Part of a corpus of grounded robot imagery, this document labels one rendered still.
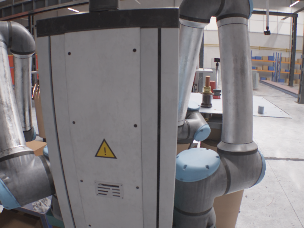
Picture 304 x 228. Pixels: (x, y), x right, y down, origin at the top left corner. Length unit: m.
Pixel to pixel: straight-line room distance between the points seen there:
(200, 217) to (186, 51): 0.57
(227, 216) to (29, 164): 1.58
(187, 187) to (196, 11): 0.55
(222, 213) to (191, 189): 1.23
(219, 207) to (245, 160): 1.13
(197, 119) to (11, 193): 0.81
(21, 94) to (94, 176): 0.67
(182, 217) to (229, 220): 1.24
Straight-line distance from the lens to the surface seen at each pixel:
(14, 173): 0.73
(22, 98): 1.13
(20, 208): 1.37
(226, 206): 1.83
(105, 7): 0.48
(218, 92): 1.81
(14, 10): 14.60
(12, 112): 0.81
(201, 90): 9.89
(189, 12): 0.71
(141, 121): 0.47
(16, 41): 0.99
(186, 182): 0.66
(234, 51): 0.73
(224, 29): 0.75
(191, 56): 0.76
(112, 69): 0.47
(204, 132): 0.98
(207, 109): 1.39
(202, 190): 0.67
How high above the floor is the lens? 1.67
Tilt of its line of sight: 14 degrees down
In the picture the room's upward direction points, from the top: straight up
